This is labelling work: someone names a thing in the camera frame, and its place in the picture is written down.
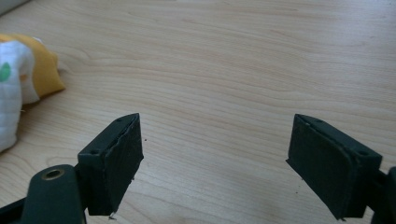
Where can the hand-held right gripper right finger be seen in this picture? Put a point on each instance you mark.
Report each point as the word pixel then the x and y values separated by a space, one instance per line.
pixel 327 165

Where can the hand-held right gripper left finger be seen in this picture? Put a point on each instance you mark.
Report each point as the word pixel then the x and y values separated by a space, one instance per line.
pixel 109 165

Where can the white and yellow cloth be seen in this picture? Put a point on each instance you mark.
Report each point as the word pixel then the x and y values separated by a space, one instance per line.
pixel 18 87

